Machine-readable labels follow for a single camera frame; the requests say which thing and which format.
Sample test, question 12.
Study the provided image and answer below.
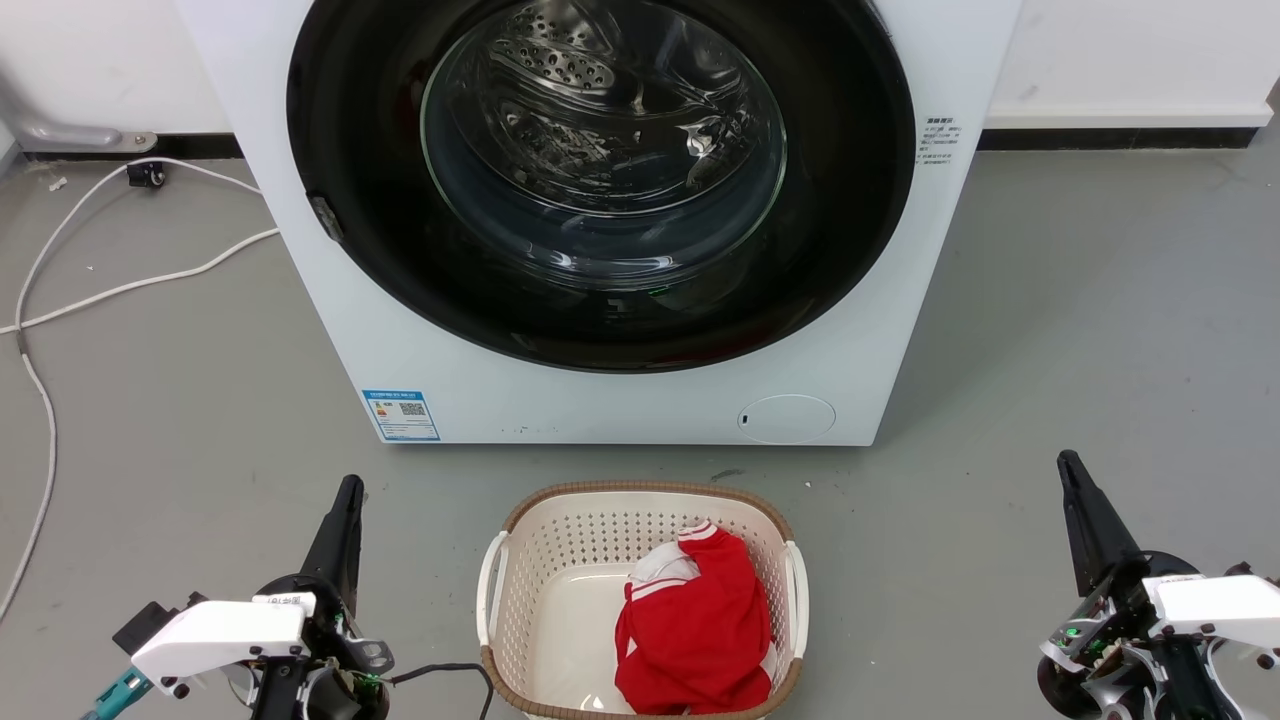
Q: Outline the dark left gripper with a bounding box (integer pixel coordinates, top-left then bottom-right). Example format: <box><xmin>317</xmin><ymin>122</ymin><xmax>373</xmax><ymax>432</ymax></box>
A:
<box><xmin>250</xmin><ymin>475</ymin><xmax>394</xmax><ymax>720</ymax></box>

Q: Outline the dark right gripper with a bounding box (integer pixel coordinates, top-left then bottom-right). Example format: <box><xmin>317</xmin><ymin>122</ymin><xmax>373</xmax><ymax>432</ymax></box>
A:
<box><xmin>1037</xmin><ymin>449</ymin><xmax>1280</xmax><ymax>720</ymax></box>

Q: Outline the black-rimmed glass washer door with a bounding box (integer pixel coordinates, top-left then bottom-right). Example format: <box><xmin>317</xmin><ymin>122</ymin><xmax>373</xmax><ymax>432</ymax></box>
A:
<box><xmin>287</xmin><ymin>0</ymin><xmax>917</xmax><ymax>374</ymax></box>

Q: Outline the white front-load washing machine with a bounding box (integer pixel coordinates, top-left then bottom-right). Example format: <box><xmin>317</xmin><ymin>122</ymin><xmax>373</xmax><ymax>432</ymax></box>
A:
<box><xmin>175</xmin><ymin>0</ymin><xmax>1023</xmax><ymax>447</ymax></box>

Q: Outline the blue energy label sticker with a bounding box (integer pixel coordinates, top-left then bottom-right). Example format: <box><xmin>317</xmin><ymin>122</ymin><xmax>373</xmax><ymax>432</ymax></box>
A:
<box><xmin>361</xmin><ymin>389</ymin><xmax>441</xmax><ymax>443</ymax></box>

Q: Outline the cream plastic laundry basket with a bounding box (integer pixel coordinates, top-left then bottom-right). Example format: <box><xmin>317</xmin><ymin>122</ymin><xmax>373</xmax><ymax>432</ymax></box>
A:
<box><xmin>476</xmin><ymin>481</ymin><xmax>809</xmax><ymax>720</ymax></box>

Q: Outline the round white filter cover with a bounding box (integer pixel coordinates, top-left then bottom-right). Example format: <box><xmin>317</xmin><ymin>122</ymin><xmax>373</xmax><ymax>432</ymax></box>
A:
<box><xmin>738</xmin><ymin>394</ymin><xmax>838</xmax><ymax>446</ymax></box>

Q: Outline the red and white garment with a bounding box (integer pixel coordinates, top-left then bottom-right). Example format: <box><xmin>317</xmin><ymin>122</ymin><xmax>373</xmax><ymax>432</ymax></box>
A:
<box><xmin>613</xmin><ymin>519</ymin><xmax>778</xmax><ymax>716</ymax></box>

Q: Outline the perforated steel washer drum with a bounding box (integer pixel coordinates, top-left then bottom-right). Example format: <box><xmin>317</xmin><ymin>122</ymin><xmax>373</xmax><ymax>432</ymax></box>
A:
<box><xmin>440</xmin><ymin>0</ymin><xmax>781</xmax><ymax>231</ymax></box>

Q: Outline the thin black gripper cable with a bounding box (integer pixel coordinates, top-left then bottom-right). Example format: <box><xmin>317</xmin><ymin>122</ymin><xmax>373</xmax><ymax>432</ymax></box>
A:
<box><xmin>388</xmin><ymin>662</ymin><xmax>497</xmax><ymax>720</ymax></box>

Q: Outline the white floor cable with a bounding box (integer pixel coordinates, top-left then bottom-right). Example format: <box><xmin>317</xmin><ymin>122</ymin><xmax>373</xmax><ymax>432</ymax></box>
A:
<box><xmin>0</xmin><ymin>156</ymin><xmax>263</xmax><ymax>623</ymax></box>
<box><xmin>0</xmin><ymin>228</ymin><xmax>281</xmax><ymax>335</ymax></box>

